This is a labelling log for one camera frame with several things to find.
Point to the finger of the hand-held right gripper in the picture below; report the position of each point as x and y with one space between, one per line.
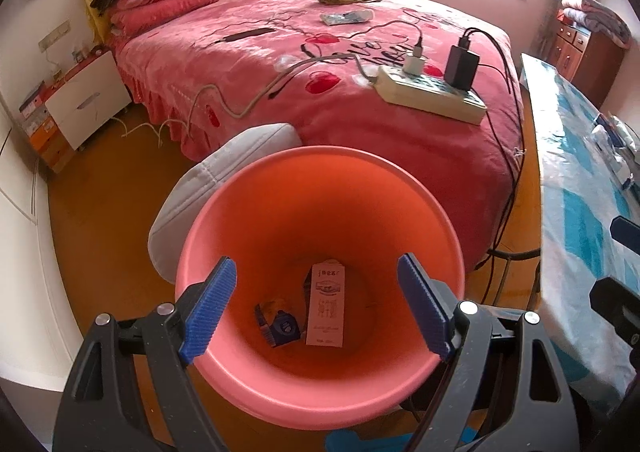
615 304
627 232

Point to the white power strip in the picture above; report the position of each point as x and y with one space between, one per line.
430 95

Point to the wooden cabinet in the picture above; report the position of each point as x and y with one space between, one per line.
585 62

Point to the blue white tube packet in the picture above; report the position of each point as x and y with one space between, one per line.
345 17

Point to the clear plastic bottle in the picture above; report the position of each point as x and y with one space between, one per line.
612 152

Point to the bed with pink blanket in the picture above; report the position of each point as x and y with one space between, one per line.
240 62

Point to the blue crumpled packet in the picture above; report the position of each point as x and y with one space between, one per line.
285 327

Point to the white nightstand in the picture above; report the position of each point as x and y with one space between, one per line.
87 102

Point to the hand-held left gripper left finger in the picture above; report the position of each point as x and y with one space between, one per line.
210 312

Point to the pink plastic bucket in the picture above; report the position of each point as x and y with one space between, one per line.
320 212

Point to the table with blue checked cloth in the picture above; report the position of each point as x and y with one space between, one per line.
575 212

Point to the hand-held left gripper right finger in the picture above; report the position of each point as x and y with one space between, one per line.
425 302

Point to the white charger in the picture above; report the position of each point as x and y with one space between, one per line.
414 62

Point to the black charger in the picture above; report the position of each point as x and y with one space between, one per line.
462 65

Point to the orange boxes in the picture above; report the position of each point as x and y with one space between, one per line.
42 132

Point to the wall socket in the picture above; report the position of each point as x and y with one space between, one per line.
54 35

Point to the folded blanket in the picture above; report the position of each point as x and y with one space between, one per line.
595 17

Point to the blue snack packet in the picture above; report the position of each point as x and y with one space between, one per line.
607 121

